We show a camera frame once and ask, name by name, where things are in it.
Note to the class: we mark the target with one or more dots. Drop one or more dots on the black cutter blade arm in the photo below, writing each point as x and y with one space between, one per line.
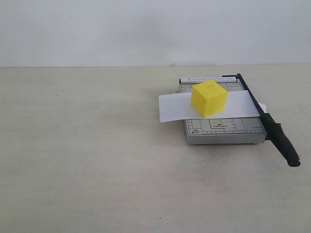
274 131

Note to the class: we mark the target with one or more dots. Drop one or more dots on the yellow cube block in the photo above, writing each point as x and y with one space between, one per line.
208 98

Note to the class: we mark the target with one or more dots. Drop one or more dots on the grey paper cutter base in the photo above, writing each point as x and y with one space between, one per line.
244 130

